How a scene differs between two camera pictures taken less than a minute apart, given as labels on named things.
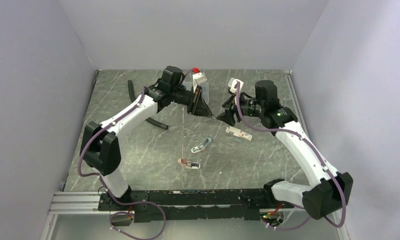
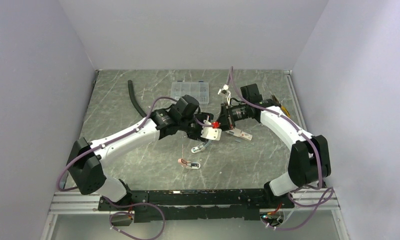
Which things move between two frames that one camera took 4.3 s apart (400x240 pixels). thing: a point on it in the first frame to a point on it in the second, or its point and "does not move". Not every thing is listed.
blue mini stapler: x=201 y=146 does not move
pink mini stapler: x=189 y=164 does not move
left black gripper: x=201 y=108 to x=201 y=116
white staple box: x=237 y=132 does not move
